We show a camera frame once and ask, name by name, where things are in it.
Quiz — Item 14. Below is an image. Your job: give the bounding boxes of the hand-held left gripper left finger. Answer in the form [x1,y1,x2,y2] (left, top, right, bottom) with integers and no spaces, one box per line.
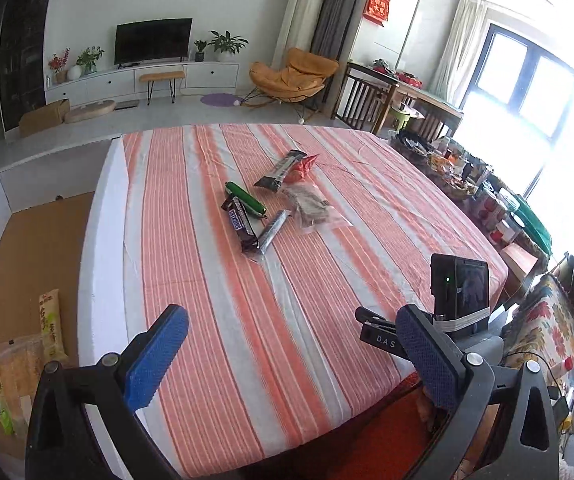
[26,304,190,480]

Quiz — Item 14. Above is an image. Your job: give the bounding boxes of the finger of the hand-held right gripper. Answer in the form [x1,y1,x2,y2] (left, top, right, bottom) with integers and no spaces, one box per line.
[354,307,411,362]

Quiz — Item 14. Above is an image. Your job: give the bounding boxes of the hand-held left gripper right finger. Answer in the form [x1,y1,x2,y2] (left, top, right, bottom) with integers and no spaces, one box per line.
[396,304,560,480]

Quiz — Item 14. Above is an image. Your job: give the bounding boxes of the yellow rice cracker packet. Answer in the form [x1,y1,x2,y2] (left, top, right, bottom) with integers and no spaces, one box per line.
[38,288,70,363]

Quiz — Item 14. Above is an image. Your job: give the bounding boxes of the clear bag of bread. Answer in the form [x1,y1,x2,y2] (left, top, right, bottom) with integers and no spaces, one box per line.
[0,335,48,456]

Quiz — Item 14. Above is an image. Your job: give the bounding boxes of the clear bag of brown biscuits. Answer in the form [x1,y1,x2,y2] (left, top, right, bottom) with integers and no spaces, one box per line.
[281,182,354,233]

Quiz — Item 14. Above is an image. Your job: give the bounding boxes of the silver snack bar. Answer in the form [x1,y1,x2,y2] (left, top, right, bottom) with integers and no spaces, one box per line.
[249,210,289,261]

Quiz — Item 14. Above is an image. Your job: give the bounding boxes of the white cardboard box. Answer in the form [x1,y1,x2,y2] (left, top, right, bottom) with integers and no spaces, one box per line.
[0,132,128,480]

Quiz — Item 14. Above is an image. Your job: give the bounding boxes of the green snack packet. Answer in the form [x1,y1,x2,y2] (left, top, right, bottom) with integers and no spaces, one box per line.
[0,385,18,436]

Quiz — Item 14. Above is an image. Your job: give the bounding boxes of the green sausage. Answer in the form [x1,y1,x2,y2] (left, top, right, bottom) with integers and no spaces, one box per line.
[225,181,268,218]

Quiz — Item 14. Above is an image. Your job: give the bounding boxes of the floral cushion cover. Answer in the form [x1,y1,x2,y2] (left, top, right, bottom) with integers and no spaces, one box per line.
[510,272,574,401]

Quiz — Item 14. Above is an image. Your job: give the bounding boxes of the green cloth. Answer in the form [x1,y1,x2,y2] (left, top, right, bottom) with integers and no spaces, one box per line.
[504,195,553,256]

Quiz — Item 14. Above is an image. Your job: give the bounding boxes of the orange striped tablecloth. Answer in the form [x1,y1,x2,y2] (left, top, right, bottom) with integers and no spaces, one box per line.
[78,124,510,478]

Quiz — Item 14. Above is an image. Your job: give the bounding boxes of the cluster of jars and containers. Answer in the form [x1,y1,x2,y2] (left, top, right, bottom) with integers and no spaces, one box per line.
[392,130,523,248]

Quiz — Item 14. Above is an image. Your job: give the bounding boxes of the brown chocolate bar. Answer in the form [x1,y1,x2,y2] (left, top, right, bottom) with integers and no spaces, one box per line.
[221,196,262,253]

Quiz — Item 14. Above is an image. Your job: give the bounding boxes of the green plastic stool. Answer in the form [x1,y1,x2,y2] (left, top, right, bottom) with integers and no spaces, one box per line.
[387,105,413,131]

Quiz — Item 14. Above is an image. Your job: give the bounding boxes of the red snack packet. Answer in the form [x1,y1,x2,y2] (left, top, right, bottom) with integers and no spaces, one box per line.
[286,155,321,182]

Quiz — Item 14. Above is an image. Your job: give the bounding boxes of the black and grey snack bar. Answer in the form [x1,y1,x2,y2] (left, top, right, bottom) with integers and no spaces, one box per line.
[254,151,308,192]

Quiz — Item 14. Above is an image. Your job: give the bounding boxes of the black framed window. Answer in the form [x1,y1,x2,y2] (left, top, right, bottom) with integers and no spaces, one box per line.
[460,22,574,281]

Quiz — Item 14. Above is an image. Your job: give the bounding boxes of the dark wooden slatted desk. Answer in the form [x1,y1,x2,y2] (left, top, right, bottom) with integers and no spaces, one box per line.
[334,60,464,141]

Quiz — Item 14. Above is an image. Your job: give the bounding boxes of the white curtain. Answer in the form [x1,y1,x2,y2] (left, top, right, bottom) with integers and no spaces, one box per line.
[429,0,488,106]

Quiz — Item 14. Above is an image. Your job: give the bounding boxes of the beige oval scratch pad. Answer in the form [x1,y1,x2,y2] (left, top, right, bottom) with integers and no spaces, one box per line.
[64,100,116,123]

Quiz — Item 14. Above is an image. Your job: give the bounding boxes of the brown cardboard box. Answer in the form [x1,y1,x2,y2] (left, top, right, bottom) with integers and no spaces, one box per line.
[19,99,71,137]

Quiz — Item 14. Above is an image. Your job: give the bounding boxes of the purple round mat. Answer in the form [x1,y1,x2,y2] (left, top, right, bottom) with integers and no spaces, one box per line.
[200,92,238,107]

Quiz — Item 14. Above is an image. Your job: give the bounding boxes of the orange lounge chair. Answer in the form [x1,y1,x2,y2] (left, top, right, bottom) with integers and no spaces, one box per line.
[239,47,340,116]

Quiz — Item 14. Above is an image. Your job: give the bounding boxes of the white television cabinet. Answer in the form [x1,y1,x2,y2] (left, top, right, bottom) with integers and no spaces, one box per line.
[44,61,240,106]

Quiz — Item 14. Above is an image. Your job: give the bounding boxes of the wooden bench with metal legs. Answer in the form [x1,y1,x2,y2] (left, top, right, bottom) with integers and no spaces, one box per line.
[139,71,187,106]

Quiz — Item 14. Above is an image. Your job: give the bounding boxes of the grey curtain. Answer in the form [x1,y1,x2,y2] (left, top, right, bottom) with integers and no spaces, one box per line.
[312,0,370,61]

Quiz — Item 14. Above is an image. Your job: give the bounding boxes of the green plant with pink flowers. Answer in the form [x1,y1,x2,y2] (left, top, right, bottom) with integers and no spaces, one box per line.
[75,46,105,75]

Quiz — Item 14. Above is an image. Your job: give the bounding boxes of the red flowers in vase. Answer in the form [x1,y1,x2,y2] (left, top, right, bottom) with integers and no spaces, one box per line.
[48,48,70,84]

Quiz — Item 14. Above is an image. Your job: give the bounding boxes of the covered standing air conditioner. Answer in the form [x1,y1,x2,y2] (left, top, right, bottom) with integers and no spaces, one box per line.
[272,0,329,68]

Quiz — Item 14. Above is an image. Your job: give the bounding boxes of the black television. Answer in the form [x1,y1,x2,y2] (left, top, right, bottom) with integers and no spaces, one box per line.
[115,18,193,67]

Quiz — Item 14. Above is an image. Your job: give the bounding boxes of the large green potted plant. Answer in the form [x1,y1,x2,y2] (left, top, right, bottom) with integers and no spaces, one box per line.
[208,30,249,62]

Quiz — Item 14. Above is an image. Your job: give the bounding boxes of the dark bookshelf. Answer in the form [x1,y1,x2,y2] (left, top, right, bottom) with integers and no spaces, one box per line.
[0,0,52,131]

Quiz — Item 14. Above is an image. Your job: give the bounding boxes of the black cable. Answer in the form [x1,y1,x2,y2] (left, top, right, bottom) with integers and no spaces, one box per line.
[502,350,568,411]

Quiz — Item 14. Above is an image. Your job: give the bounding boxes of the red wall hanging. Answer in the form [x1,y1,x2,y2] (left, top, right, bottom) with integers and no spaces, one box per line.
[363,0,392,23]

